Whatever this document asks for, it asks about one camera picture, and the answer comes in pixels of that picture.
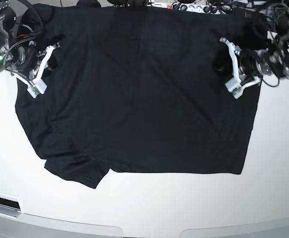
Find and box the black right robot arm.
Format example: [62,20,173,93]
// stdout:
[0,0,57,81]

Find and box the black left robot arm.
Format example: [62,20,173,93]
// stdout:
[204,0,289,84]

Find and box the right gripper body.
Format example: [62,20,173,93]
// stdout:
[12,45,39,77]

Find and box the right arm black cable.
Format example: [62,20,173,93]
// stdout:
[10,0,46,48]

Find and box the black t-shirt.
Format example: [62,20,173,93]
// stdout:
[15,4,260,188]

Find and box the white slotted table fixture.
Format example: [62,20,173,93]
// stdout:
[0,192,23,219]

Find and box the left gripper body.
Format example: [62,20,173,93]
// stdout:
[238,49,267,79]

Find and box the white power strip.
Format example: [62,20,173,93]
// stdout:
[147,0,233,15]

